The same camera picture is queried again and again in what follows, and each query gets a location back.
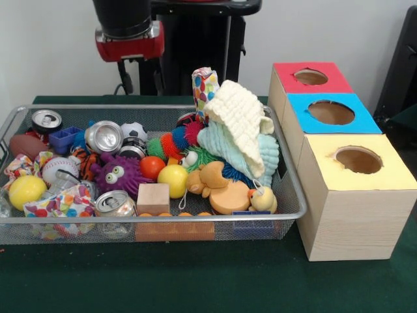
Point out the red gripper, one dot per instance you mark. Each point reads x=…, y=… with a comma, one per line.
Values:
x=130, y=49

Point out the cream knit cloth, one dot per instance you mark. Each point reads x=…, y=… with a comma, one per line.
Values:
x=241, y=120

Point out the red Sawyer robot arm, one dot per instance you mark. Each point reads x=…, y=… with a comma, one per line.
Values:
x=124, y=16

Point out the shallow clear mesh bin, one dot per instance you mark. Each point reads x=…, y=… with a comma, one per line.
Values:
x=287, y=195

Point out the wooden box with three holes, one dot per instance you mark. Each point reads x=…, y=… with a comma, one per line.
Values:
x=355, y=208

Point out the multicolour polka dot cloth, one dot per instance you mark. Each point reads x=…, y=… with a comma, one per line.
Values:
x=205, y=88

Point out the crushed silver can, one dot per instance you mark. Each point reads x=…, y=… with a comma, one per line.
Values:
x=104, y=137

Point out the purple googly-eyed monster toy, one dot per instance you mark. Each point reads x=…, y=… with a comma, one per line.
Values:
x=120, y=176

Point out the mint green cloth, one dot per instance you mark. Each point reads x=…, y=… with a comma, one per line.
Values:
x=218, y=145

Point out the upright dark soda can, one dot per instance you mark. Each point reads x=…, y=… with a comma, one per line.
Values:
x=47, y=120

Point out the small yellow ball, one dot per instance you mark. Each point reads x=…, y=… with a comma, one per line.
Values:
x=172, y=181

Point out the orange foam duck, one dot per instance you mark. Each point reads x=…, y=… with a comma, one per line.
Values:
x=228, y=195

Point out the orange toy brick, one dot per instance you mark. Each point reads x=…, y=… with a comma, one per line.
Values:
x=176, y=229

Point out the small yellow rubber duck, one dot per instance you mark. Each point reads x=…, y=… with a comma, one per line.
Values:
x=263, y=199

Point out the black chair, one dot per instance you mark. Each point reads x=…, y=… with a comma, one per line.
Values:
x=401, y=72

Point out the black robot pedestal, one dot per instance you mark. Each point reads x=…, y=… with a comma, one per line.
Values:
x=208, y=52

